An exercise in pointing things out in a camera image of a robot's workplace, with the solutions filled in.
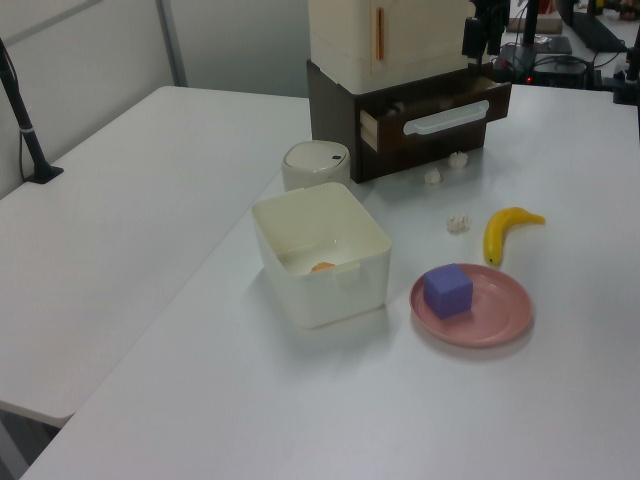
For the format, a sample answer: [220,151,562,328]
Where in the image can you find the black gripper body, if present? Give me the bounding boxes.
[473,0,512,32]

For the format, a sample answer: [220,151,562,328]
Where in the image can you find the brown drawer with white handle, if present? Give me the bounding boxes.
[359,74,513,152]

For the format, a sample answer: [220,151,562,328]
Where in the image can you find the dark brown drawer cabinet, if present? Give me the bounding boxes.
[306,58,489,184]

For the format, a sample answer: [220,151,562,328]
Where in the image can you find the black upright stand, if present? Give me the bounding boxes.
[499,0,572,57]

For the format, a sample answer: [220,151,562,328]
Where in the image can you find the brown cardboard box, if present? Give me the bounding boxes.
[505,17,565,36]

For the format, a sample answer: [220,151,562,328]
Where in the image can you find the black device with red light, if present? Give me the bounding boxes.
[527,55,594,89]

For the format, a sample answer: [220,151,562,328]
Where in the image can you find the cream toy fridge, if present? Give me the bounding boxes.
[307,0,479,95]

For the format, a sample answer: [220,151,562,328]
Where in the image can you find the yellow banana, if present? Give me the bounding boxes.
[482,206,547,267]

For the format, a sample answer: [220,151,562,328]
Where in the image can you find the small white trash can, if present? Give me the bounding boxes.
[280,141,351,193]

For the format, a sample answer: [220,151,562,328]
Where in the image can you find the purple cube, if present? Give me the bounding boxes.
[422,262,474,321]

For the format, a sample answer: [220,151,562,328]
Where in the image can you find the pink plate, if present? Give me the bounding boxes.
[409,262,534,350]

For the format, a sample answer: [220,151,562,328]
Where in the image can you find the white plastic storage bin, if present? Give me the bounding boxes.
[250,181,392,331]

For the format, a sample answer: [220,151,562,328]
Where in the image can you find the black table clamp mount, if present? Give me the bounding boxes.
[602,45,640,106]

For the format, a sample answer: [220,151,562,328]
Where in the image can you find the black camera stand pole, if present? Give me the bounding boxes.
[0,37,65,184]

